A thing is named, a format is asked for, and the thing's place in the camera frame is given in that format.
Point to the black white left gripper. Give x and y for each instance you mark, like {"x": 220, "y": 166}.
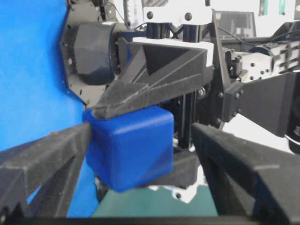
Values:
{"x": 178, "y": 63}

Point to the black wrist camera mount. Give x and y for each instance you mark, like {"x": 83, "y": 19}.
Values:
{"x": 272, "y": 103}

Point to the blue table cloth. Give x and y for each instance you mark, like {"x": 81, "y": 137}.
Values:
{"x": 34, "y": 99}

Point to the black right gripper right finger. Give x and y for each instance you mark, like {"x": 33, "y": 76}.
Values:
{"x": 247, "y": 178}

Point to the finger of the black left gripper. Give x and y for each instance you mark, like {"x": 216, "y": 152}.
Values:
{"x": 128, "y": 171}

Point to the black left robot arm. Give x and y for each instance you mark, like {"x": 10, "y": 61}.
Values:
{"x": 93, "y": 55}

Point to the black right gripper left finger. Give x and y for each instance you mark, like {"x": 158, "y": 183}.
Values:
{"x": 38, "y": 178}

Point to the blue block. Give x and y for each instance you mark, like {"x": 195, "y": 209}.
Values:
{"x": 133, "y": 149}

